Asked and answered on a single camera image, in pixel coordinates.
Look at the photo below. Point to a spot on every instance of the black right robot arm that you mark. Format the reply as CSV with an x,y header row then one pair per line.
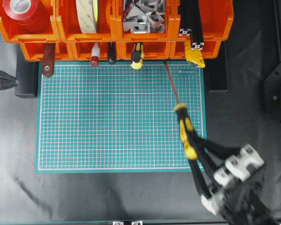
x,y
253,211

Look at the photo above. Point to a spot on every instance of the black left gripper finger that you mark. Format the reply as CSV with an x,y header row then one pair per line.
x,y
209,166

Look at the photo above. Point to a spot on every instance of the white glue bottle red cap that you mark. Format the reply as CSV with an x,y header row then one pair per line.
x,y
95,54

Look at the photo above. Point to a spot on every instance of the pile of metal corner brackets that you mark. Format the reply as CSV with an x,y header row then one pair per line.
x,y
144,16

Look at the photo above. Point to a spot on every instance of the short yellow black screwdriver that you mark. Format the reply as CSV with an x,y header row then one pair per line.
x,y
137,56

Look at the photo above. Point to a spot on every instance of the dark brown tool handle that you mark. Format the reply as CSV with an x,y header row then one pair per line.
x,y
112,54

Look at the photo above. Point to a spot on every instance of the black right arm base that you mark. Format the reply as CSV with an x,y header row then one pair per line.
x,y
272,95

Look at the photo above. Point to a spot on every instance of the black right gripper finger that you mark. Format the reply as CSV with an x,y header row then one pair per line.
x,y
222,152

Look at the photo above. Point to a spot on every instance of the black rack base stand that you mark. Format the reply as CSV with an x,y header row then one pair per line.
x,y
27,76

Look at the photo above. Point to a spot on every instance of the red tape roll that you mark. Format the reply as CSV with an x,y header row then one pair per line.
x,y
30,15

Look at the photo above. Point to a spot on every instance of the beige double-sided tape roll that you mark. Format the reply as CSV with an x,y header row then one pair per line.
x,y
88,15

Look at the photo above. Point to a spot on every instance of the black aluminium extrusion left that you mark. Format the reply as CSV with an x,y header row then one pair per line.
x,y
185,11

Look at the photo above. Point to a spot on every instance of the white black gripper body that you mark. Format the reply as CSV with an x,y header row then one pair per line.
x,y
236,178

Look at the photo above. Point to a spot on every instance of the long yellow black screwdriver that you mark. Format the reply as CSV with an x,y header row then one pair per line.
x,y
185,124

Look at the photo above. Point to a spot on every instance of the black aluminium extrusion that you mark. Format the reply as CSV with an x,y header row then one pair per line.
x,y
196,26
185,11

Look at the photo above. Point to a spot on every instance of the orange container rack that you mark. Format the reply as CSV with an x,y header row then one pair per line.
x,y
71,44

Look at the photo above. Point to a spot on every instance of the black aluminium extrusion right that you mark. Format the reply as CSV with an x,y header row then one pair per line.
x,y
196,26

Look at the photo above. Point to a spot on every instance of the green grid cutting mat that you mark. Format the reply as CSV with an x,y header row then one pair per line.
x,y
114,119

